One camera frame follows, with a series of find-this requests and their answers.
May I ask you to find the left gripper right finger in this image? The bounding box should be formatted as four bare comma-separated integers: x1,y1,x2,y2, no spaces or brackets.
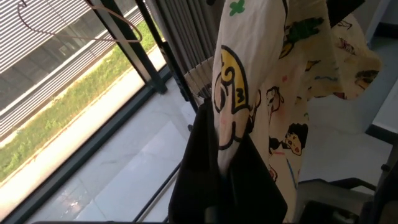
229,133,289,222

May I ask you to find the pink clothes hanger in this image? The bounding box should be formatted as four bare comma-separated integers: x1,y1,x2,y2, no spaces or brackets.
17,0,143,44

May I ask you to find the cream printed garment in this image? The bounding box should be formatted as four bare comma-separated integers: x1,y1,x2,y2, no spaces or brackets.
212,0,382,222

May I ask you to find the window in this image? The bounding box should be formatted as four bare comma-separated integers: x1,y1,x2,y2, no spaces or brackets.
0,0,175,224

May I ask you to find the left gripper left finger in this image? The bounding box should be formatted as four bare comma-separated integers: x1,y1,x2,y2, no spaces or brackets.
168,99,225,222

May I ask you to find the grey curtain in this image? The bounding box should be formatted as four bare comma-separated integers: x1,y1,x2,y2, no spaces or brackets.
146,0,225,75

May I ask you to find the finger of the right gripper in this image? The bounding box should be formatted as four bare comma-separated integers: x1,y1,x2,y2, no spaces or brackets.
326,0,366,28

